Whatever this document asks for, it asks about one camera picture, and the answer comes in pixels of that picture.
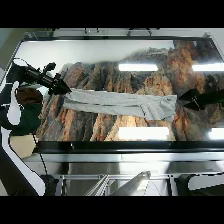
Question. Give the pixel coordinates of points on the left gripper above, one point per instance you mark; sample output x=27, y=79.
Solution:
x=59, y=87

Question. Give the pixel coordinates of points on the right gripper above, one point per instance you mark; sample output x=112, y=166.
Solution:
x=195, y=99

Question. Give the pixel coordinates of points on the grey garment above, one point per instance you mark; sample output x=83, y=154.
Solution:
x=126, y=104

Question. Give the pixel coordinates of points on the brown garment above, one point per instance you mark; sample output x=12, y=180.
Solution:
x=29, y=96

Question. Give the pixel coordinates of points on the dark green garment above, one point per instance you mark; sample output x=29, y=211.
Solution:
x=30, y=118

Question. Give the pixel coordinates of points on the cream garment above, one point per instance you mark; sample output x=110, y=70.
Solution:
x=23, y=145

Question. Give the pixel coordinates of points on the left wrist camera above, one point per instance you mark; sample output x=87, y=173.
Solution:
x=50, y=66

